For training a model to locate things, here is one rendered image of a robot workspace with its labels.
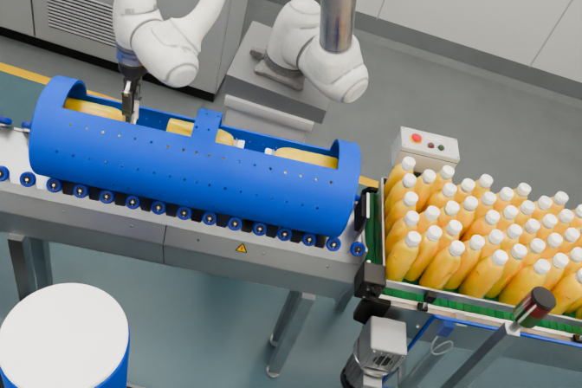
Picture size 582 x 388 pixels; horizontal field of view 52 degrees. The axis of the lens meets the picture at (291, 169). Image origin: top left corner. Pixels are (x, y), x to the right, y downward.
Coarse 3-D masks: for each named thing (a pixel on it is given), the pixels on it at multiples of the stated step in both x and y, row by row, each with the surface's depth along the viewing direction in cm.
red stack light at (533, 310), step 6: (528, 294) 147; (522, 300) 149; (528, 300) 146; (528, 306) 146; (534, 306) 144; (528, 312) 146; (534, 312) 145; (540, 312) 144; (546, 312) 144; (540, 318) 146
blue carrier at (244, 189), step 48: (48, 96) 157; (96, 96) 178; (48, 144) 156; (96, 144) 157; (144, 144) 158; (192, 144) 159; (288, 144) 185; (336, 144) 181; (144, 192) 165; (192, 192) 163; (240, 192) 162; (288, 192) 162; (336, 192) 163
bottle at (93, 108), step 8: (64, 104) 168; (72, 104) 169; (80, 104) 169; (88, 104) 170; (96, 104) 171; (88, 112) 169; (96, 112) 169; (104, 112) 170; (112, 112) 170; (120, 112) 172; (120, 120) 171
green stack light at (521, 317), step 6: (516, 306) 151; (522, 306) 148; (516, 312) 150; (522, 312) 148; (516, 318) 150; (522, 318) 148; (528, 318) 147; (534, 318) 146; (522, 324) 149; (528, 324) 149; (534, 324) 148
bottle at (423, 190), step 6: (420, 180) 189; (414, 186) 190; (420, 186) 188; (426, 186) 188; (432, 186) 189; (420, 192) 189; (426, 192) 189; (420, 198) 190; (426, 198) 190; (420, 204) 192; (420, 210) 195
